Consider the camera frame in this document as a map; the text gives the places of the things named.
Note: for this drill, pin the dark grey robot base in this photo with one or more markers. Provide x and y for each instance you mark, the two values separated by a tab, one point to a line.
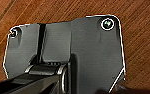
91	53

